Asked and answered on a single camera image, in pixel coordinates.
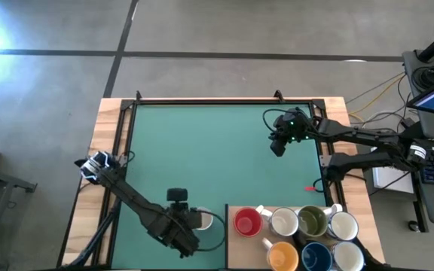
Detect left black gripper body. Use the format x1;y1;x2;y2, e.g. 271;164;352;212
164;209;202;234

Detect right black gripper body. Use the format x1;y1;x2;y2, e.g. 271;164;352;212
269;111;314;144

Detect blue floral white mug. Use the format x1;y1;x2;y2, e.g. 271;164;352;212
195;206;215;231

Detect red ribbed mug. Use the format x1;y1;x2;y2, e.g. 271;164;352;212
233;205;274;239

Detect grey patterned white mug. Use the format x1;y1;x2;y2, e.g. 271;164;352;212
268;206;300;238

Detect green mug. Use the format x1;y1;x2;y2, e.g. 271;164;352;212
296;203;344;239

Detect yellow mug white handle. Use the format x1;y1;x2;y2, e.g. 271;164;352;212
261;236;300;271

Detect white enamel mug dark rim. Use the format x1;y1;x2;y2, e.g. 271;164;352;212
327;210;360;242

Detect black mug blue interior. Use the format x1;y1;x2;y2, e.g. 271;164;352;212
301;241;333;271

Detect white mug with text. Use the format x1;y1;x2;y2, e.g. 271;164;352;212
332;240;365;271

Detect green table mat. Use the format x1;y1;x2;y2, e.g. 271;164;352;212
111;103;329;270

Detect white box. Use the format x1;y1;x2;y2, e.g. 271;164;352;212
371;166;414;195

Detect grey desk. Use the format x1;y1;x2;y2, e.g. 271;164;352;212
0;161;38;236

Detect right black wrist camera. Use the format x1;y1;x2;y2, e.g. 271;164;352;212
269;138;288;158

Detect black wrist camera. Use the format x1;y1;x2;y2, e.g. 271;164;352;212
269;138;288;158
166;187;189;212

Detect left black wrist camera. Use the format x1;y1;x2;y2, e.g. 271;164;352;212
166;187;189;212

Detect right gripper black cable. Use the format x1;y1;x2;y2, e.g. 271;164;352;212
261;108;299;132

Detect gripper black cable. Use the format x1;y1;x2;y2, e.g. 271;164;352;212
190;209;228;252
261;108;299;132

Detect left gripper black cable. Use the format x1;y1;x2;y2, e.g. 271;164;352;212
190;209;228;252

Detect metal bracket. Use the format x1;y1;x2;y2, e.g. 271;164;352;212
317;153;334;169

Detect black cable loop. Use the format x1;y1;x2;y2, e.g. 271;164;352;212
312;176;331;193

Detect yellow cable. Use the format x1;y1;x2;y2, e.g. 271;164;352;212
348;73;407;122

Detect coiled black cable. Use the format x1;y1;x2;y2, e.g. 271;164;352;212
411;65;434;90

